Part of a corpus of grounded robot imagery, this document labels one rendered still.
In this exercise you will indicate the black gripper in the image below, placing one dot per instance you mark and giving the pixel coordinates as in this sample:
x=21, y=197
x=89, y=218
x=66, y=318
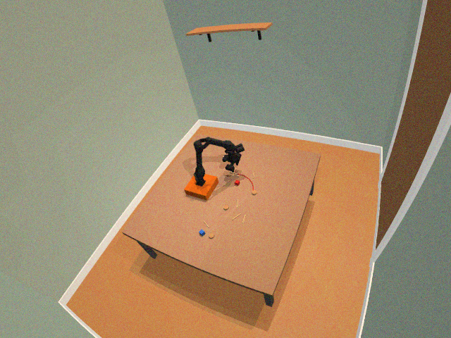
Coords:
x=233, y=160

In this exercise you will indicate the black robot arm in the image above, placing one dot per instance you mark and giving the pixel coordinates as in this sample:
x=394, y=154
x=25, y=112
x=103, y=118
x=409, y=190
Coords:
x=198, y=146

